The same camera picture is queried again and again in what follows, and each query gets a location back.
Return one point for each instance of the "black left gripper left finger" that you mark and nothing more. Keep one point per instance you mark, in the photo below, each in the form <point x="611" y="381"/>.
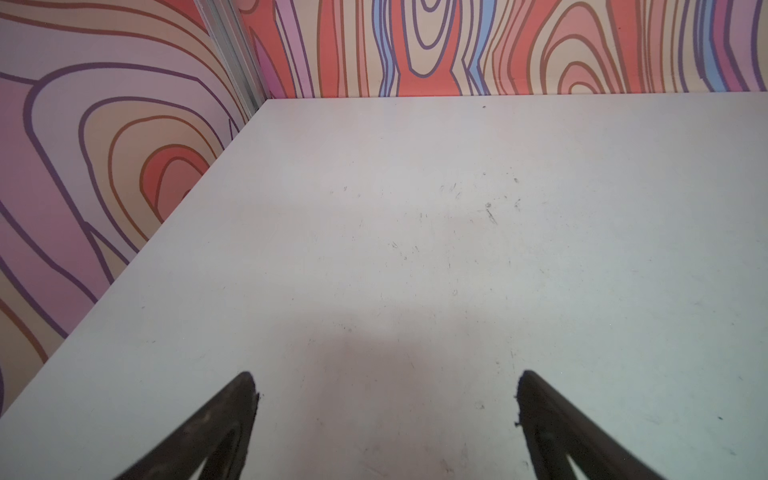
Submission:
<point x="211" y="444"/>

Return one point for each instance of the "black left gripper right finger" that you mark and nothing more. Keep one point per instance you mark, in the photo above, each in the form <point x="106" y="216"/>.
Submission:
<point x="559" y="436"/>

